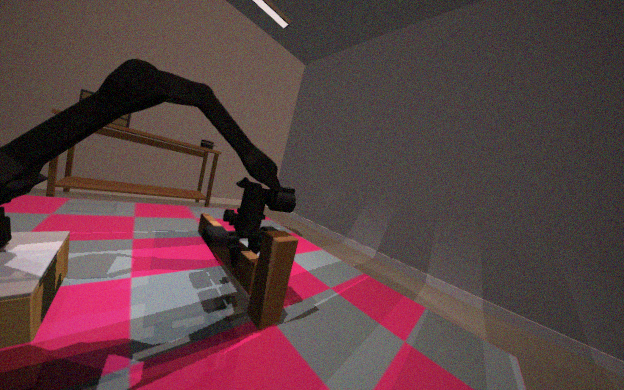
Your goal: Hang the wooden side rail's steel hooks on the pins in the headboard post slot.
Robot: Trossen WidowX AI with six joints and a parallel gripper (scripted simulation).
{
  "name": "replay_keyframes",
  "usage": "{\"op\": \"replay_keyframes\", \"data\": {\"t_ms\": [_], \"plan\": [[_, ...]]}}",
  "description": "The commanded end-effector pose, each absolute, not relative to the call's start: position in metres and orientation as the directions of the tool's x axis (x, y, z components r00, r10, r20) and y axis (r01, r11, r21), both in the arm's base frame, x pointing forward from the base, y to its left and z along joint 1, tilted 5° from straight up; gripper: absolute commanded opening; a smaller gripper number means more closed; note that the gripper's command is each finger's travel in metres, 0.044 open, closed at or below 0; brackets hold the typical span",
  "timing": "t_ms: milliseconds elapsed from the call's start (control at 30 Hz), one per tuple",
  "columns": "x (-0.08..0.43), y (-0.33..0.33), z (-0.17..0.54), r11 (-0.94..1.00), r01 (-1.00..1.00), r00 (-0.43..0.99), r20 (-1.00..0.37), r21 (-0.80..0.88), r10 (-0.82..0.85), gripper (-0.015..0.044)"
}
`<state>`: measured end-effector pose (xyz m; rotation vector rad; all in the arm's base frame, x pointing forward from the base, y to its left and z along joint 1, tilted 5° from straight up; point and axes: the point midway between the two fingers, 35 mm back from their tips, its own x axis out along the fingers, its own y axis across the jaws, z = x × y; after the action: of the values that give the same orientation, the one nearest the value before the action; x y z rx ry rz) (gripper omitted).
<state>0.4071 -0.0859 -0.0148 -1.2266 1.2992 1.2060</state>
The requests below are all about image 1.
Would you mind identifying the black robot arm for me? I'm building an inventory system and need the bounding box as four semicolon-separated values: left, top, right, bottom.
0;59;296;213

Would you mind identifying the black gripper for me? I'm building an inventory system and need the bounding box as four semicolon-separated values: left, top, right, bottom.
202;206;278;268

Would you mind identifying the brown wooden post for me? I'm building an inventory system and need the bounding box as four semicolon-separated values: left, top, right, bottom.
247;231;299;330

